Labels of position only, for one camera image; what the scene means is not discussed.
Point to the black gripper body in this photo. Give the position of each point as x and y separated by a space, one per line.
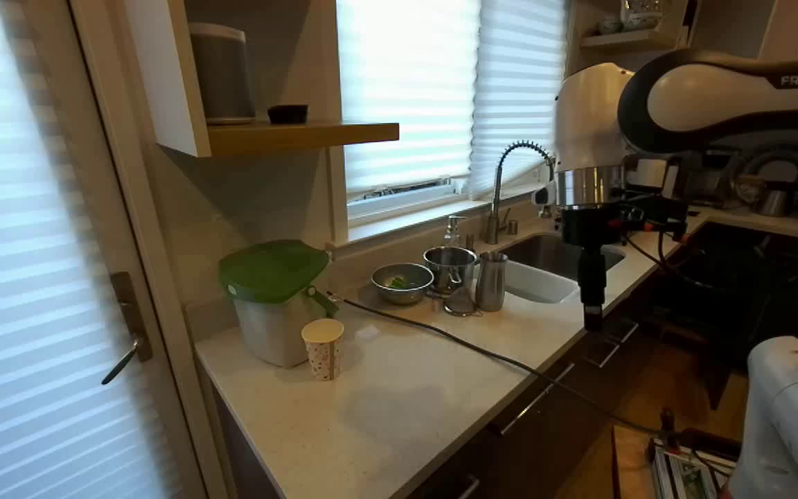
591 225

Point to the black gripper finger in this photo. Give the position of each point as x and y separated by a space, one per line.
591 286

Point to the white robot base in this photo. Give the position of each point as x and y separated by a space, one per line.
769 458

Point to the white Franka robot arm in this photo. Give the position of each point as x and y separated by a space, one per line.
677 102

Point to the cabinet drawer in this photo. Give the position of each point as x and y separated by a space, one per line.
604 359
539 441

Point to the top left cabinet drawer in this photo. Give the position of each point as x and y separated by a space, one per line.
539 441

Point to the upper open wooden shelves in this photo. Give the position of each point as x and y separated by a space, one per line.
604 32

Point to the stainless steel sink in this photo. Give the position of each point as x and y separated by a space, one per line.
547 254

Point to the white mug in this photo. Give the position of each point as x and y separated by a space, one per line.
651 174

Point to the metal cup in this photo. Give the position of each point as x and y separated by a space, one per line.
492 280

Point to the soap dispenser bottle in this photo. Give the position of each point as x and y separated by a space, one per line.
451 231

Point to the stainless steel pot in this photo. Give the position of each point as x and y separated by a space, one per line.
451 268

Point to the grey bowl with green item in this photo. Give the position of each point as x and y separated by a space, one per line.
403 283

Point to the white window blind right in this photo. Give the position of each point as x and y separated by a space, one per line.
518 73

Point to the white window blind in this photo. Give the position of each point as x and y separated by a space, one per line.
518 73
408 63

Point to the white window blind left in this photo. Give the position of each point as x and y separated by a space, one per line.
408 63

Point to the patterned paper cup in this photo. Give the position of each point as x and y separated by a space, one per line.
321 344

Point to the white bin with green lid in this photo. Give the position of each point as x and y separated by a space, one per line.
275 296

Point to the small black bowl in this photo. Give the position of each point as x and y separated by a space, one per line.
285 116

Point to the grey cylindrical container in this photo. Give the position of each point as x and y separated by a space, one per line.
220 53

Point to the door blind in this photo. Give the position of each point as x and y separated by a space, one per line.
76 423

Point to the door handle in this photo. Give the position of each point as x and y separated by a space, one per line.
134 326

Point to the wooden wall shelf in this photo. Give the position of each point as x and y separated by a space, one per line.
291 60

